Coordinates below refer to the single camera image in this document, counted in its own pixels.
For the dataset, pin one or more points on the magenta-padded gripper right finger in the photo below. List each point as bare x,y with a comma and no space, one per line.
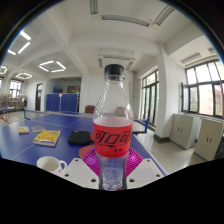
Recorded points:
146,170

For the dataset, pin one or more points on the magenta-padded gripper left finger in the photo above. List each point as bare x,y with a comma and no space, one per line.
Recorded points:
79,170

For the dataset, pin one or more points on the clear red-labelled drink bottle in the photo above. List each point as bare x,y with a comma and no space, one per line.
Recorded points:
112,140

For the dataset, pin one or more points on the white ceramic mug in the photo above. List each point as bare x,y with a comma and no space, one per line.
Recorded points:
48,164

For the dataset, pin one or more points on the black zipped pouch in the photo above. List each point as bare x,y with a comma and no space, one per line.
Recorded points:
79,137

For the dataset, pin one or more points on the yellow book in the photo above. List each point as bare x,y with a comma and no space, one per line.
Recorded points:
46,137

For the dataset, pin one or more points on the beige two-door cabinet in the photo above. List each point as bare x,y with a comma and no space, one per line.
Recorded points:
183,130
210,139

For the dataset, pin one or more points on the small grey booklet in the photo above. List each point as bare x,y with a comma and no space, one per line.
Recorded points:
37,128

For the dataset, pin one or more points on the brown armchair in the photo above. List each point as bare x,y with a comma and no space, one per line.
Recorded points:
89,109

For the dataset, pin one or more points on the small colourful booklet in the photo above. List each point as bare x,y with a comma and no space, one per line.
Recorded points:
23,130

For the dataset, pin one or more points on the blue folded partition panels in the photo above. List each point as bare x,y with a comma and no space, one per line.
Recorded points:
61,102

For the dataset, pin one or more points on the tall black-framed glazed doors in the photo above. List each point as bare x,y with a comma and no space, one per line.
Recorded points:
150,98

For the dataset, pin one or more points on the dark wooden door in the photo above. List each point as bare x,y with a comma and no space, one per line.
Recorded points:
39,97

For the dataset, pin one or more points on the blue table with red legs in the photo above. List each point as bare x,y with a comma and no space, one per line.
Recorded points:
6,110

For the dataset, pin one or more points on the large black-framed window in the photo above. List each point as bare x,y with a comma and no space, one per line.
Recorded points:
203,90

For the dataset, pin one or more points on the ceiling lights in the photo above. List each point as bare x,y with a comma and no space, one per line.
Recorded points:
51,66

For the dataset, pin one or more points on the ceiling air conditioner unit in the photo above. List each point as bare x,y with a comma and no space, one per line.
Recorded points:
115,62

